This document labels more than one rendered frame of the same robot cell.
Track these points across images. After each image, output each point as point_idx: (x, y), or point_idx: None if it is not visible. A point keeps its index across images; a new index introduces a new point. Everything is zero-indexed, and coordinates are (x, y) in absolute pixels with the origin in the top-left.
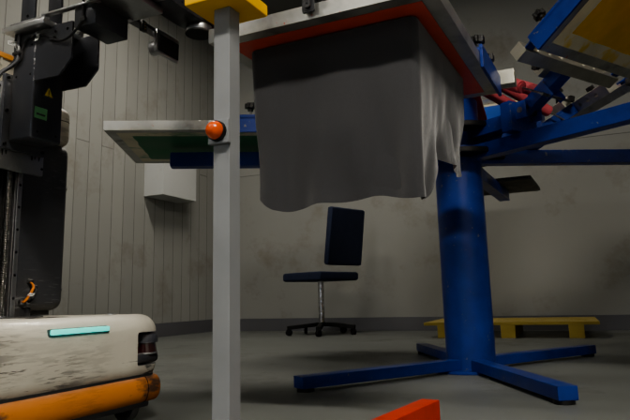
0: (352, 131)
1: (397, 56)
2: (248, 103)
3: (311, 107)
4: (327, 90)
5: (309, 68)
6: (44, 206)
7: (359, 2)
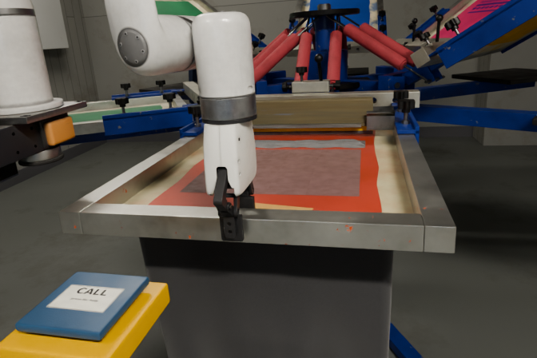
0: (294, 349)
1: (363, 275)
2: (119, 100)
3: (233, 307)
4: (256, 293)
5: (228, 260)
6: None
7: (320, 238)
